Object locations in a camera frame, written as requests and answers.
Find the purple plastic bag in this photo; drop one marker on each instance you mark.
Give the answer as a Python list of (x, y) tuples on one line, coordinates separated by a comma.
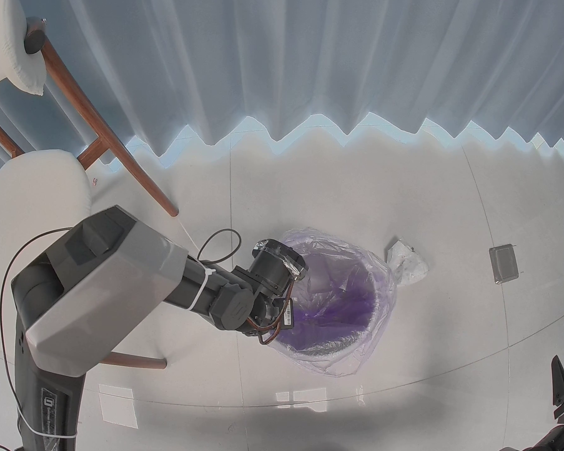
[(357, 270)]

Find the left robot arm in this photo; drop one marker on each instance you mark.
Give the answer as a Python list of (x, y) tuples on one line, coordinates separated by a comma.
[(113, 275)]

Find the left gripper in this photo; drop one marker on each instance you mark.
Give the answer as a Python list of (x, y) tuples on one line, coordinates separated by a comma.
[(287, 316)]

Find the white trash bin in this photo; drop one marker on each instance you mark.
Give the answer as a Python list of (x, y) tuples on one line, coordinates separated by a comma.
[(324, 351)]

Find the crumpled white plastic wrapper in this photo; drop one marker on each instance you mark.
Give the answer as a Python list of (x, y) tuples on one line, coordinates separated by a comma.
[(411, 266)]

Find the pale blue curtain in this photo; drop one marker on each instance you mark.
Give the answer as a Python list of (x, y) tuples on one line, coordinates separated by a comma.
[(310, 40)]

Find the wooden chair with white cushions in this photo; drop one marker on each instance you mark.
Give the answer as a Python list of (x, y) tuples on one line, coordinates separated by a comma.
[(4, 31)]

